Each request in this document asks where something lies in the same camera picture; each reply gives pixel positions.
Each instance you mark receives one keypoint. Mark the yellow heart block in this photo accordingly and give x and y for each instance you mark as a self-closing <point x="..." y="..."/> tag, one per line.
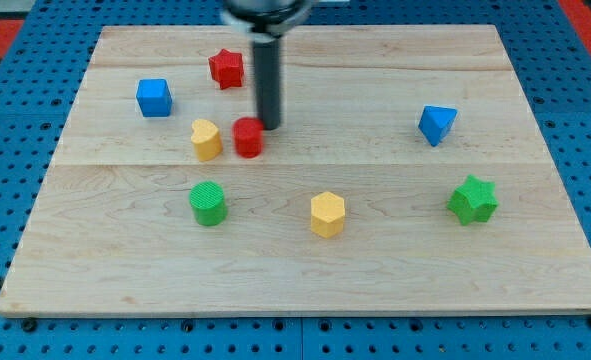
<point x="206" y="140"/>

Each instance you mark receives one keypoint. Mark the red star block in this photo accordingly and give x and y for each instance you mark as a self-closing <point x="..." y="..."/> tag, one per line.
<point x="227" y="69"/>

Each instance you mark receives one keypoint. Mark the blue triangle block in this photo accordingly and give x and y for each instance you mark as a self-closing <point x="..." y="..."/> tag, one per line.
<point x="436" y="122"/>

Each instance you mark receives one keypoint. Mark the blue cube block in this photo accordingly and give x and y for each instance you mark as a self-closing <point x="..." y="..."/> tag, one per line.
<point x="154" y="97"/>

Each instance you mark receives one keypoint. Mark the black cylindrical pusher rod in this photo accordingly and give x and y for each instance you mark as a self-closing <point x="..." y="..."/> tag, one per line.
<point x="267" y="82"/>

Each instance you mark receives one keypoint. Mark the wooden board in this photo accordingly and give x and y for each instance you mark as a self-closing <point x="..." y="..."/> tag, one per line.
<point x="112" y="233"/>

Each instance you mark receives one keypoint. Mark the red cylinder block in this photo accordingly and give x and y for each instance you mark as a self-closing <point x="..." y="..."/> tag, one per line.
<point x="247" y="134"/>

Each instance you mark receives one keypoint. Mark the yellow hexagon block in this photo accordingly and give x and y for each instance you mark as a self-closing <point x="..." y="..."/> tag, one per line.
<point x="327" y="214"/>

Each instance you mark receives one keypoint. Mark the green cylinder block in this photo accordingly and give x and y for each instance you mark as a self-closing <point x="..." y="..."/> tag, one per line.
<point x="208" y="204"/>

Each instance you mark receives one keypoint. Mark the green star block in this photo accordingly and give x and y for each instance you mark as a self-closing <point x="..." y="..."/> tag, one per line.
<point x="473" y="201"/>

